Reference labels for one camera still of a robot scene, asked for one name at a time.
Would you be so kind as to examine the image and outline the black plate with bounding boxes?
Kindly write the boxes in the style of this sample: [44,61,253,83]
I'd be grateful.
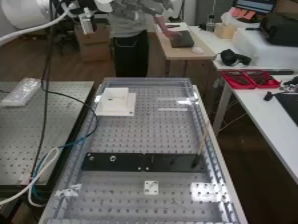
[80,152,209,174]

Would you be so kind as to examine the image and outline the blue cable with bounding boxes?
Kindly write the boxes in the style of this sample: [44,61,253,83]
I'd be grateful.
[31,136,88,174]

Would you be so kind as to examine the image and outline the lit laptop screen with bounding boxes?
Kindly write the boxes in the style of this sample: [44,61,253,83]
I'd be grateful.
[231,0,278,14]

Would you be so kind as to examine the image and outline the black cable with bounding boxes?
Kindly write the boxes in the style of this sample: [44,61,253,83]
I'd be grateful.
[41,89,100,139]
[29,0,57,181]

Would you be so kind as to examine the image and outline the translucent white plastic block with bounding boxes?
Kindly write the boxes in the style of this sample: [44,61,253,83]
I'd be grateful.
[0,77,43,108]

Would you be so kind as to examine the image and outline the clear box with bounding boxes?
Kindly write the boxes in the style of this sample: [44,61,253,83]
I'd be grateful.
[39,77,249,224]

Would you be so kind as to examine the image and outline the small white square block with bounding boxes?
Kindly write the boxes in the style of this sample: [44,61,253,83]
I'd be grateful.
[142,180,160,196]

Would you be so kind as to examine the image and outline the white desk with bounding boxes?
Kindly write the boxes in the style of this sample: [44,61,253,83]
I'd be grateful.
[212,73,298,185]
[189,25,298,73]

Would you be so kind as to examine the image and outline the person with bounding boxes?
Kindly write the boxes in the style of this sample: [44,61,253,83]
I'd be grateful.
[108,9,184,78]

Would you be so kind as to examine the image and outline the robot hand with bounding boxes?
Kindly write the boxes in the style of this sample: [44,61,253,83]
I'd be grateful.
[94,0,174,18]

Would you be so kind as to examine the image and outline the black headphones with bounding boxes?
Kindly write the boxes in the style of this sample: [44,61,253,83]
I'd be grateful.
[218,48,253,67]

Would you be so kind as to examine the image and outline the white foam block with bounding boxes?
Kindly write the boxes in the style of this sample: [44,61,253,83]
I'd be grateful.
[231,27,273,56]

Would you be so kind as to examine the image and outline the cardboard box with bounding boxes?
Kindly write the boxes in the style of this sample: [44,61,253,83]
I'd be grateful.
[73,24,112,46]
[78,43,112,64]

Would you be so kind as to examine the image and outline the black bag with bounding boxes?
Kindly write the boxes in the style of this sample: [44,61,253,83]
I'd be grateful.
[259,12,298,48]

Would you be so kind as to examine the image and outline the small white box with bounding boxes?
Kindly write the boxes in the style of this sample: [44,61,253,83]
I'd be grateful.
[94,87,137,118]

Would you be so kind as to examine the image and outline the white cable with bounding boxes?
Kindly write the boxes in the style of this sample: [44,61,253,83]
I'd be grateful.
[0,147,61,208]
[0,2,77,46]

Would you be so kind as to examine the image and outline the beige box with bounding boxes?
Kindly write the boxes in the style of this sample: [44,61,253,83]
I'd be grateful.
[214,22,237,40]

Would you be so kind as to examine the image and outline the red tray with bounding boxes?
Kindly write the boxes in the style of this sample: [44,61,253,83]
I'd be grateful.
[220,70,258,90]
[245,69,282,89]

